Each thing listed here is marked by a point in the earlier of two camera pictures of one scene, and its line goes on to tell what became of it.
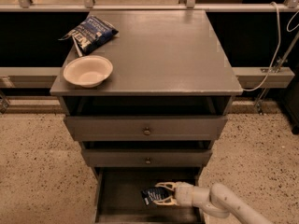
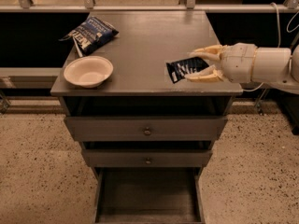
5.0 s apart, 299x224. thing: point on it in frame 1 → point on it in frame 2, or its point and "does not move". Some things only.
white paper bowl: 88,71 does not move
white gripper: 184,192 → 239,63
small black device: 151,195 → 178,69
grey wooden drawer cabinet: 155,119 does not move
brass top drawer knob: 147,132 does not move
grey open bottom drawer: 118,198 does not move
